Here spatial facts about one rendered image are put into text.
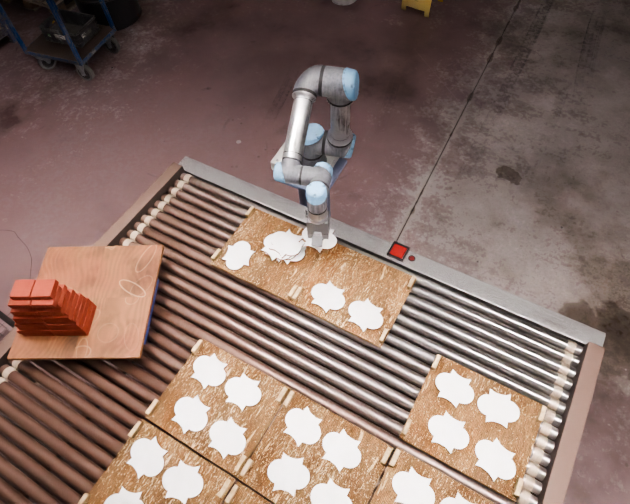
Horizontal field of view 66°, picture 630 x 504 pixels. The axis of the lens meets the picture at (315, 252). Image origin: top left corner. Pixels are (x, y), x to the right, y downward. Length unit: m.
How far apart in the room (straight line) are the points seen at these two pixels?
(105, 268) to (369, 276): 1.10
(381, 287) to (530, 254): 1.61
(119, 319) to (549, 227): 2.75
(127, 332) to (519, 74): 3.83
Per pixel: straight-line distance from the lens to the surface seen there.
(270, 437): 1.84
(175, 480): 1.88
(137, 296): 2.07
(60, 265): 2.30
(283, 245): 2.11
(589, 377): 2.08
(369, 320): 1.97
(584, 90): 4.77
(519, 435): 1.93
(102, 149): 4.33
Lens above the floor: 2.72
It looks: 56 degrees down
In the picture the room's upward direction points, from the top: 5 degrees counter-clockwise
